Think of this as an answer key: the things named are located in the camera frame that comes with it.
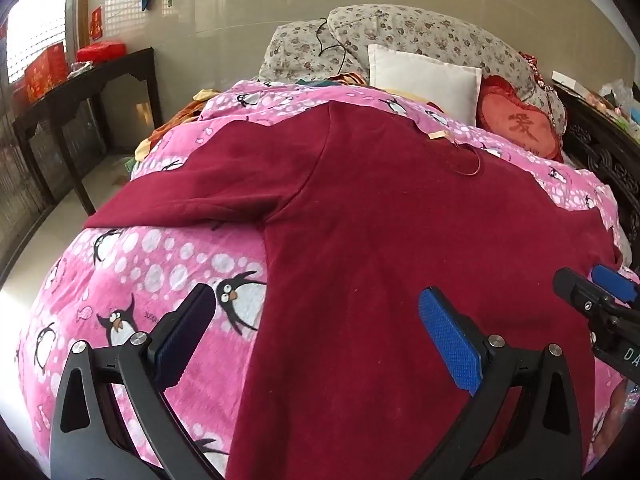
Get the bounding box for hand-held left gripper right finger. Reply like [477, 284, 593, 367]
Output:
[418, 287, 584, 480]

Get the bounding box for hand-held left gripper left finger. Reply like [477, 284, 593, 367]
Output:
[49, 282, 226, 480]

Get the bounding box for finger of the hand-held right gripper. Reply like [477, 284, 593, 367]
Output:
[590, 264, 640, 307]
[553, 267, 623, 322]

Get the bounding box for dark red sweater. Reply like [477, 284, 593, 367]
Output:
[85, 100, 623, 480]

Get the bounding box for pink penguin print blanket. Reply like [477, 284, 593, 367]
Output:
[15, 79, 640, 480]

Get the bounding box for dark wooden headboard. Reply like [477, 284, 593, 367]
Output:
[552, 85, 640, 223]

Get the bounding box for red heart cushion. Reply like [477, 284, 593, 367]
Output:
[475, 75, 565, 163]

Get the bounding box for clear plastic bags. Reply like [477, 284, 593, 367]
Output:
[596, 79, 640, 137]

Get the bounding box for white flat box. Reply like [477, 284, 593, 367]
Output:
[551, 70, 590, 93]

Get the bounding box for orange yellow bedsheet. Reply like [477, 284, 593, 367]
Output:
[132, 88, 219, 169]

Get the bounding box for red frilly cloth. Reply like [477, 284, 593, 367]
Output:
[517, 51, 545, 77]

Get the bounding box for white pillow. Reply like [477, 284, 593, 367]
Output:
[367, 44, 484, 127]

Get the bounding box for dark wooden table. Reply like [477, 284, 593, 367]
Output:
[12, 47, 164, 217]

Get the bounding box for yellow red patterned cloth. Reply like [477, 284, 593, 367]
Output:
[292, 72, 372, 89]

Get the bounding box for red round gift box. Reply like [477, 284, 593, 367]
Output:
[76, 39, 129, 64]

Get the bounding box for red cardboard box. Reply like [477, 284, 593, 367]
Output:
[24, 42, 67, 104]

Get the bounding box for window with blinds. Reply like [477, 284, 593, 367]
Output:
[4, 0, 70, 88]

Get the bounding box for black cable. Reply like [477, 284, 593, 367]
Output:
[314, 18, 370, 77]

